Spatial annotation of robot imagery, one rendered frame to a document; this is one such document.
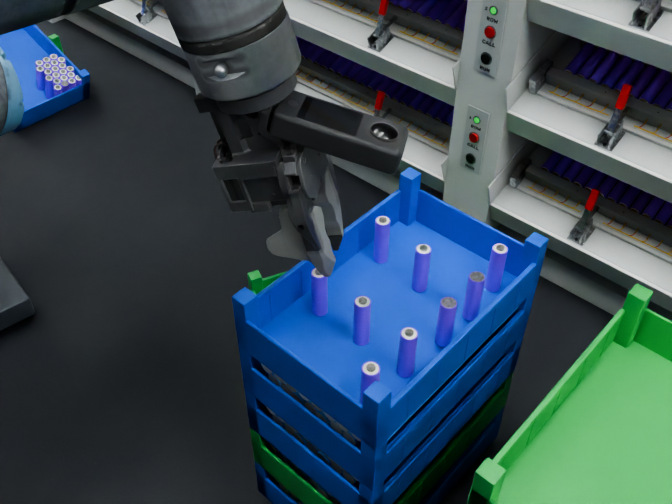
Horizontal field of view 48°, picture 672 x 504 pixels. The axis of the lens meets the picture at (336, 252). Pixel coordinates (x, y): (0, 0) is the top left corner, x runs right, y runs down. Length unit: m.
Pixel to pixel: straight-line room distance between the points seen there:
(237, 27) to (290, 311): 0.39
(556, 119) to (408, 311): 0.46
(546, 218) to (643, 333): 0.46
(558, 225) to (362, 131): 0.71
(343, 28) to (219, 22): 0.83
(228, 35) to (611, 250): 0.84
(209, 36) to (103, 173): 1.09
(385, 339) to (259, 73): 0.36
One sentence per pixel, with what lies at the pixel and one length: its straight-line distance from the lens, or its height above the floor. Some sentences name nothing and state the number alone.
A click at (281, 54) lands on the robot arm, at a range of 0.61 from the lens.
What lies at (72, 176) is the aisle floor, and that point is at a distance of 1.68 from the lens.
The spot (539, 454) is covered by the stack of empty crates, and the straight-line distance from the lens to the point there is 0.79.
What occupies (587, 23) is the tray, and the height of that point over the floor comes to 0.50.
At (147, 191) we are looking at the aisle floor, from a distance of 1.59.
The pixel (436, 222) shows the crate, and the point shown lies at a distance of 0.97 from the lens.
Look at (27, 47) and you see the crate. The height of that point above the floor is 0.08.
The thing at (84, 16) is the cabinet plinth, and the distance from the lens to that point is 2.21.
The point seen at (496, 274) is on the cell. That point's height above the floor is 0.35.
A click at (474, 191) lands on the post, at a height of 0.15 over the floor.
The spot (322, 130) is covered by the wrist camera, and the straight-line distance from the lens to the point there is 0.63.
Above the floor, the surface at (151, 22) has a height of 0.14.
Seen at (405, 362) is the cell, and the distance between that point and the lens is 0.79.
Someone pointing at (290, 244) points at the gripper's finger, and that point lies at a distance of 0.72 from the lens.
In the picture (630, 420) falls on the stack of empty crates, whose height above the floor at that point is 0.32.
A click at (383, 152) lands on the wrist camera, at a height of 0.60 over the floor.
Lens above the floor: 0.97
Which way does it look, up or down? 44 degrees down
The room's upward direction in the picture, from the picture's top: straight up
